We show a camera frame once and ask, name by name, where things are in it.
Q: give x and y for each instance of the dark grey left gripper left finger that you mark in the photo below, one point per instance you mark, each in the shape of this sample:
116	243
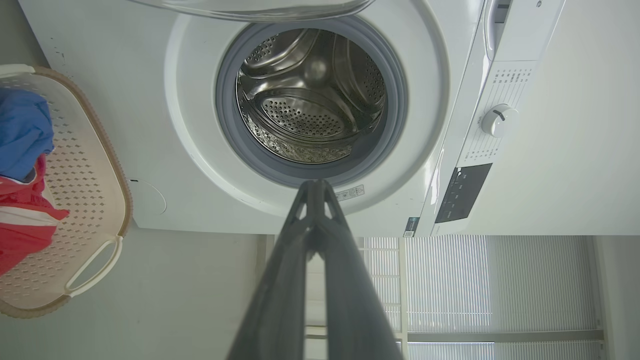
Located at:
280	300

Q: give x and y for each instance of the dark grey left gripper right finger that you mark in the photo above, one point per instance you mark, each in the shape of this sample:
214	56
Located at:
355	310

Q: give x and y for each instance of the round black glass washer door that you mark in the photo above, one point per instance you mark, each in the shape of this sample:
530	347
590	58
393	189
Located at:
250	7

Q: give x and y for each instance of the white front-load washing machine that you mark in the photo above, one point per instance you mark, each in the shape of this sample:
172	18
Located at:
150	125

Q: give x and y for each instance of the white window blinds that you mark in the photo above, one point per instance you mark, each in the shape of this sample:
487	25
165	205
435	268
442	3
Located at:
450	285

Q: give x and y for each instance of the small dark barcode sticker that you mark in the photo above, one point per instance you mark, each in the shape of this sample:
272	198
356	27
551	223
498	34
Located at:
411	226

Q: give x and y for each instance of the small white warning label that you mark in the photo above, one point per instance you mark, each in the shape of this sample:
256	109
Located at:
351	192

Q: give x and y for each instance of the black washer display panel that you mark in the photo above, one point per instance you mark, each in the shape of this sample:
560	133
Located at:
462	192

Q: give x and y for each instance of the round white filter cover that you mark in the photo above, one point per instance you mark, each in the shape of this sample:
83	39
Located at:
147	199

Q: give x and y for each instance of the steel perforated washer drum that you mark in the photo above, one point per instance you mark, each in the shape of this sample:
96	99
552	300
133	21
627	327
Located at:
305	100

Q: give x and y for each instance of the white woven plastic laundry basket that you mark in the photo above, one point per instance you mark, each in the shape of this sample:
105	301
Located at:
85	175

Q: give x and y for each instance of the white round control knob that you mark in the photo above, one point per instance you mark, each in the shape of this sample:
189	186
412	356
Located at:
499	121

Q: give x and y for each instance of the red and white jersey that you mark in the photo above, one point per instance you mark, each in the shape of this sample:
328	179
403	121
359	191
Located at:
22	225

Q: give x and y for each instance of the blue garment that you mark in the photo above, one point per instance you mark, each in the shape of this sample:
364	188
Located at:
22	130

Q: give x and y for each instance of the white detergent drawer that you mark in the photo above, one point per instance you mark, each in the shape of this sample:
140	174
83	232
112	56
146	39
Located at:
497	25

